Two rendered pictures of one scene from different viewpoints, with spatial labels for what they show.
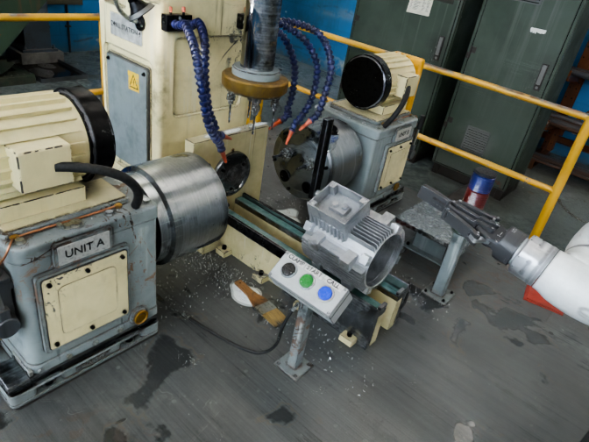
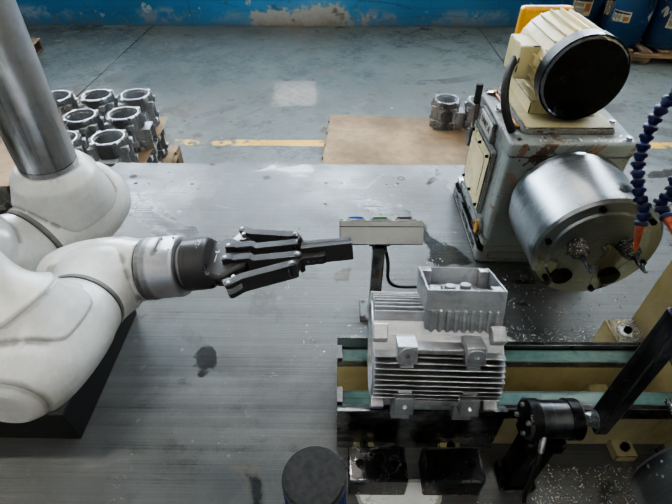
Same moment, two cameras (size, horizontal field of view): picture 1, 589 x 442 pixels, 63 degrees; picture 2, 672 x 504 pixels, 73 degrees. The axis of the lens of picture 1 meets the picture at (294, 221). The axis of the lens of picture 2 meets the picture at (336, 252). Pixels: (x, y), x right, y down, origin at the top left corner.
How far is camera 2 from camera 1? 1.47 m
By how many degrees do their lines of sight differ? 100
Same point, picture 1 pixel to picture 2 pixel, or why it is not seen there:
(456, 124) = not seen: outside the picture
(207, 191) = (551, 202)
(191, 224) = (520, 205)
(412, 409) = (259, 347)
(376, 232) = (386, 296)
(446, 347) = (259, 458)
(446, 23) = not seen: outside the picture
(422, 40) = not seen: outside the picture
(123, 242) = (496, 151)
